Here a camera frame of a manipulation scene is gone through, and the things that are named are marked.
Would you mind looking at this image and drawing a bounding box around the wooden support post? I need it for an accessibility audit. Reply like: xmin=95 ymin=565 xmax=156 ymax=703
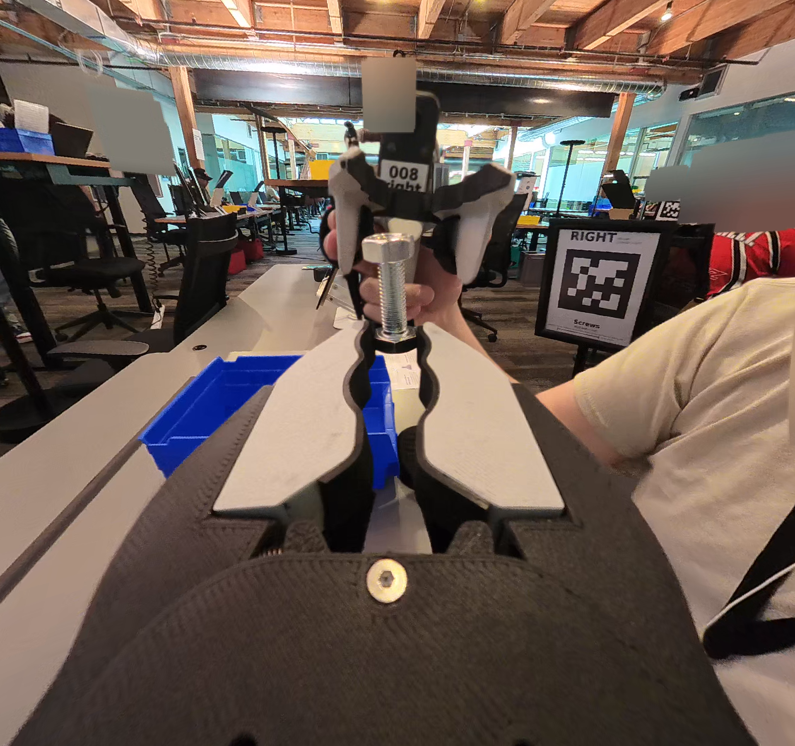
xmin=169 ymin=65 xmax=201 ymax=169
xmin=601 ymin=92 xmax=637 ymax=175

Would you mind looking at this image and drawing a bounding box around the coiled cable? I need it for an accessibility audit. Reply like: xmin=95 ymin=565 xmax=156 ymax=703
xmin=144 ymin=224 xmax=164 ymax=318

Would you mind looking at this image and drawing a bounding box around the blue storage bin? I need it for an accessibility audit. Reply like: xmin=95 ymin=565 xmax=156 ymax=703
xmin=0 ymin=128 xmax=55 ymax=155

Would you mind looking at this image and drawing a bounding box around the black framed marker sign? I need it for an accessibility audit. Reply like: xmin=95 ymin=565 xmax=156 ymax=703
xmin=534 ymin=218 xmax=679 ymax=380

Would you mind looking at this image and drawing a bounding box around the red storage bin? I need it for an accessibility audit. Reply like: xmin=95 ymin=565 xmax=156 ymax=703
xmin=226 ymin=239 xmax=265 ymax=276

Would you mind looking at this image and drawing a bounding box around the white paper sheet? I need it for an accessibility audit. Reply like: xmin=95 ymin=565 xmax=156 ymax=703
xmin=384 ymin=355 xmax=424 ymax=391

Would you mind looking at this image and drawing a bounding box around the blue plastic bin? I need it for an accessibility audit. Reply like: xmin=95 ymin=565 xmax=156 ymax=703
xmin=138 ymin=355 xmax=398 ymax=491

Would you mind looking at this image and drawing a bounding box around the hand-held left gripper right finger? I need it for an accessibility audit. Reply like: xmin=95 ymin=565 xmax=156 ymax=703
xmin=411 ymin=321 xmax=567 ymax=553

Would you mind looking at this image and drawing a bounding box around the dark laptop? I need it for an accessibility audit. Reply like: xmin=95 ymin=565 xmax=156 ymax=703
xmin=50 ymin=121 xmax=94 ymax=158

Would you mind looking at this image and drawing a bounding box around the silver hex bolt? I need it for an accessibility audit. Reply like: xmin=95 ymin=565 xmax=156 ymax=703
xmin=360 ymin=232 xmax=416 ymax=333

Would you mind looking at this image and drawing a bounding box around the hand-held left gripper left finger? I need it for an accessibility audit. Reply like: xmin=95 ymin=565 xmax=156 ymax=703
xmin=212 ymin=322 xmax=376 ymax=553

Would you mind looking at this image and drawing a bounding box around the wooden work table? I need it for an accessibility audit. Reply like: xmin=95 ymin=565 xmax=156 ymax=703
xmin=264 ymin=178 xmax=330 ymax=250

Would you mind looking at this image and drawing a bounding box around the wooden top standing desk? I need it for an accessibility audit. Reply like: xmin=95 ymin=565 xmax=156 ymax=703
xmin=0 ymin=152 xmax=156 ymax=442

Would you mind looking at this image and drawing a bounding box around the person's right hand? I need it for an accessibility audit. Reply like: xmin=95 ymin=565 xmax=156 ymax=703
xmin=320 ymin=208 xmax=465 ymax=340

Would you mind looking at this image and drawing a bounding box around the black shoulder strap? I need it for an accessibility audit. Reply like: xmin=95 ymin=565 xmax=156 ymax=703
xmin=702 ymin=525 xmax=795 ymax=660

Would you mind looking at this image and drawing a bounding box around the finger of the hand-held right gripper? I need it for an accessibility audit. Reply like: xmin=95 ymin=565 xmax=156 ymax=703
xmin=431 ymin=163 xmax=518 ymax=282
xmin=327 ymin=151 xmax=376 ymax=319

